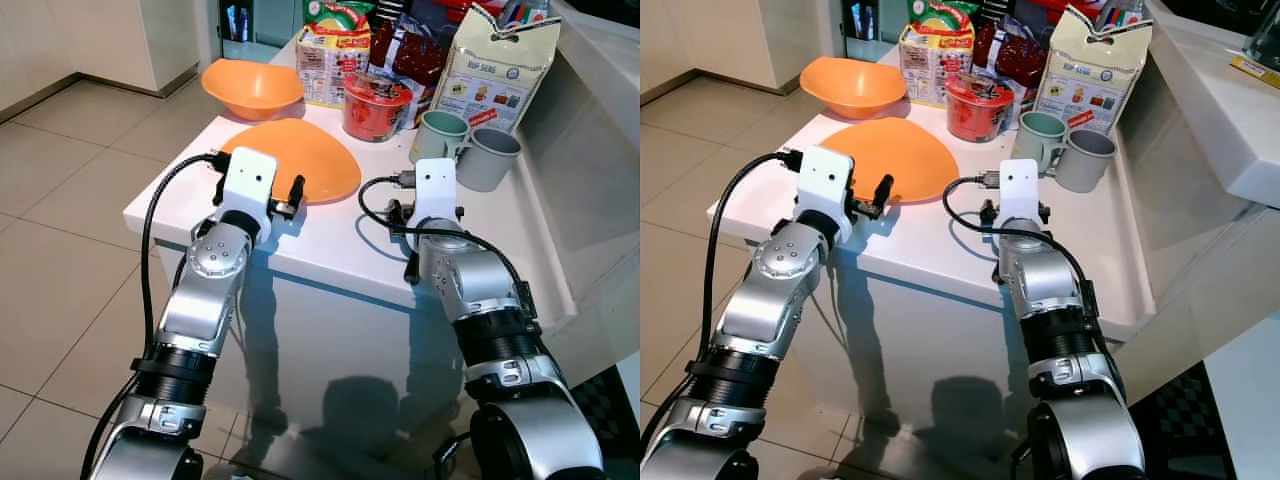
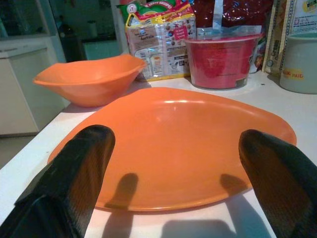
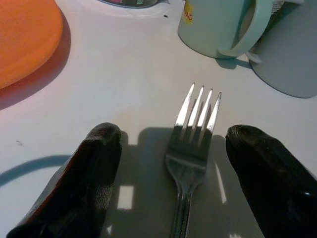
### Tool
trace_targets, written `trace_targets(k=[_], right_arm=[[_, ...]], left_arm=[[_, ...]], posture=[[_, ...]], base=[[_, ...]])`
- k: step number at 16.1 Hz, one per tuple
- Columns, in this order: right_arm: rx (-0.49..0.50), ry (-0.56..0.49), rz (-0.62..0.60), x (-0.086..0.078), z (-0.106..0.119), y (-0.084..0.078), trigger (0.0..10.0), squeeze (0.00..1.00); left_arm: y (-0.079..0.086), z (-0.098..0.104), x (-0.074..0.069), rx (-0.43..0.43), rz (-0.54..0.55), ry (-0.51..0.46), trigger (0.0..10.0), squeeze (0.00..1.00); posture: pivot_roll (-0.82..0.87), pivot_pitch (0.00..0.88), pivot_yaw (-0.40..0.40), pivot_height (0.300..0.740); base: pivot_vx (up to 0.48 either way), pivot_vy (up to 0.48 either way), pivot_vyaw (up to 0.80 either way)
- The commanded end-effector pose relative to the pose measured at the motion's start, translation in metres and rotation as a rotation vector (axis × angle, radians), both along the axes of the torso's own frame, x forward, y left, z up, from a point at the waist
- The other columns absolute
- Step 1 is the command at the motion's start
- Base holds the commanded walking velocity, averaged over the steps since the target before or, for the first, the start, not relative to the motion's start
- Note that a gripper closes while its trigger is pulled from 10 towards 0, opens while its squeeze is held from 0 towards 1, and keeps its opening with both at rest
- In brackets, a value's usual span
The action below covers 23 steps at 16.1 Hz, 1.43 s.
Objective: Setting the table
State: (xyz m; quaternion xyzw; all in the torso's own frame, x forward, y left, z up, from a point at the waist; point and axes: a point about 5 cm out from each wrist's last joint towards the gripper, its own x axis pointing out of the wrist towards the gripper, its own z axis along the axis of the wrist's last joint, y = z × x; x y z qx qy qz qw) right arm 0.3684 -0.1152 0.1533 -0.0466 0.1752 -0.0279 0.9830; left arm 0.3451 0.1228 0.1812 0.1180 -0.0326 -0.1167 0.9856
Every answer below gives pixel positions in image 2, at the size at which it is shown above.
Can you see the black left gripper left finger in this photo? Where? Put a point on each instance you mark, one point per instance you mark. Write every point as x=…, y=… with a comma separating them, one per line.
x=62, y=186

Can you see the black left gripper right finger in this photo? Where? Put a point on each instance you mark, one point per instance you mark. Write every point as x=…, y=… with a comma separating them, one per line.
x=284, y=186

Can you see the white counter cabinet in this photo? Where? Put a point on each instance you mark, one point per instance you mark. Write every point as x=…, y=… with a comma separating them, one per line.
x=32, y=158

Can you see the white kitchen cabinet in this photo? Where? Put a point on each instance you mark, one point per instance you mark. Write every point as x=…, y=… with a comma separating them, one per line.
x=24, y=86

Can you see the orange plastic bowl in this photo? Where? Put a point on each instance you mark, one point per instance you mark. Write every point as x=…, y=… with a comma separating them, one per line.
x=94, y=81

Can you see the orange plastic plate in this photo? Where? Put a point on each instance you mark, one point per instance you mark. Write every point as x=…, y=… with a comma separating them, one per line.
x=173, y=148

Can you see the pale green mug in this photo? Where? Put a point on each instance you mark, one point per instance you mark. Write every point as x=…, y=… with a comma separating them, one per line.
x=302, y=62

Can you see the red instant noodle cup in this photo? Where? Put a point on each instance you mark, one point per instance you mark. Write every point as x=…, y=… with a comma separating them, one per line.
x=218, y=64

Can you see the cream cracker bag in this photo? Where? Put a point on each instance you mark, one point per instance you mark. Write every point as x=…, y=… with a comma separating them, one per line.
x=280, y=37

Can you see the yellow green noodle packet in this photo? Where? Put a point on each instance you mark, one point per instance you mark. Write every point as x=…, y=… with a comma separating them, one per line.
x=158, y=49

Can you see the dark red snack bag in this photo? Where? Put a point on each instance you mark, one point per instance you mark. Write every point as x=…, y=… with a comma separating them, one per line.
x=235, y=15

